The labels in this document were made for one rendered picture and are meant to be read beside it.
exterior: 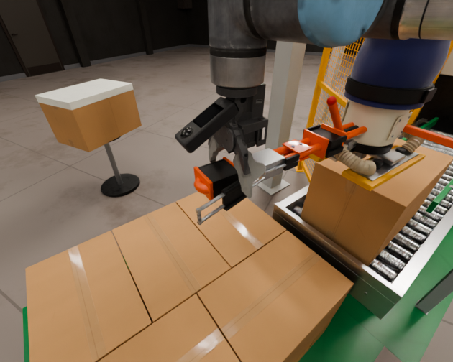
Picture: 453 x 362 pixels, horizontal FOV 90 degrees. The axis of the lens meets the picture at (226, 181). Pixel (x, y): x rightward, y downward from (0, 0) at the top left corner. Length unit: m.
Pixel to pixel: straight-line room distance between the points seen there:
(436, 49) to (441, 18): 0.43
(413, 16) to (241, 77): 0.21
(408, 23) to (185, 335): 1.05
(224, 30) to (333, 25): 0.15
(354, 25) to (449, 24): 0.12
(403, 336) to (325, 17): 1.82
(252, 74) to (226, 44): 0.06
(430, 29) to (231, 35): 0.24
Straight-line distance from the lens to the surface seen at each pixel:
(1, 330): 2.12
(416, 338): 1.96
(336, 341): 1.74
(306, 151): 0.63
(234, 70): 0.37
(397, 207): 1.10
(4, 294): 2.28
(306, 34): 0.30
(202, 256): 1.22
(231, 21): 0.37
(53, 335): 1.24
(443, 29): 0.40
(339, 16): 0.28
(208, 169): 0.50
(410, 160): 1.00
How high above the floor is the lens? 1.54
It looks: 37 degrees down
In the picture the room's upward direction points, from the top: straight up
